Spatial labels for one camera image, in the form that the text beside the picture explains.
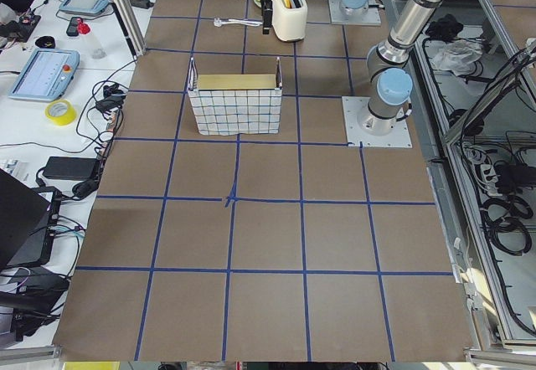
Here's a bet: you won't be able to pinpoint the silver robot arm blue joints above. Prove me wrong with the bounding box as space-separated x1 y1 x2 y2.
295 0 495 136

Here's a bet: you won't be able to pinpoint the second robot base blue joint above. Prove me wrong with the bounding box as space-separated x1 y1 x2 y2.
339 0 369 19

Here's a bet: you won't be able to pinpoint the cream white toaster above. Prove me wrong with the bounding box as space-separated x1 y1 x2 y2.
272 0 308 42

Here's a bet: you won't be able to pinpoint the clear bottle red cap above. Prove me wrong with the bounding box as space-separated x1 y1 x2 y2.
77 18 106 59

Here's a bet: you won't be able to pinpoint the grey robot mounting plate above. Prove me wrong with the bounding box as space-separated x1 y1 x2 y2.
342 96 412 148

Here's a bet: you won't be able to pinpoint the black phone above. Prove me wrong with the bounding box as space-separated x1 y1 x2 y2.
66 16 83 38

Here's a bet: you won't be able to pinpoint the blue teach pendant near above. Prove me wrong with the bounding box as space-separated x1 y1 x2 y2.
8 49 80 102

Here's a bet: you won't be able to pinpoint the yellow tape roll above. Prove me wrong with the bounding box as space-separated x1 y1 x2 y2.
44 100 76 126

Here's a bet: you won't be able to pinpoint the black power adapter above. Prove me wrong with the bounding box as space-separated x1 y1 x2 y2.
43 157 99 181

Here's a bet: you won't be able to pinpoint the black laptop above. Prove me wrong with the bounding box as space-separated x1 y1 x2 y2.
1 171 60 270

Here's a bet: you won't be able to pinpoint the wire basket with cardboard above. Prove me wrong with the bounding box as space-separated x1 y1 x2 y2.
188 59 283 136

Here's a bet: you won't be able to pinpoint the aluminium frame post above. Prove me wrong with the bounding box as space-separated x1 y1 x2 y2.
109 0 146 58

